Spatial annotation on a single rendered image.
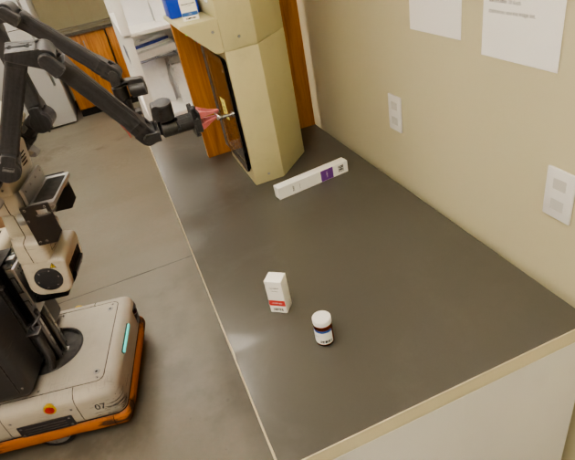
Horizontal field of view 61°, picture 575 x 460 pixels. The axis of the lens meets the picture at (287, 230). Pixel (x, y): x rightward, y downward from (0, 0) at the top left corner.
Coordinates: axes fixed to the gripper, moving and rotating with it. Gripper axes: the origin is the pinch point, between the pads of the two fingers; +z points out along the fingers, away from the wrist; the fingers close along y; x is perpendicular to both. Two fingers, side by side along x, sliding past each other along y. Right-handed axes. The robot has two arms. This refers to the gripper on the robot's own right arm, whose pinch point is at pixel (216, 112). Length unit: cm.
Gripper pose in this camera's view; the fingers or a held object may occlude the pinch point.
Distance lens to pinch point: 175.9
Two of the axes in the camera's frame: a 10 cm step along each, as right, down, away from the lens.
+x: -3.9, -4.7, 7.9
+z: 9.1, -3.5, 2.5
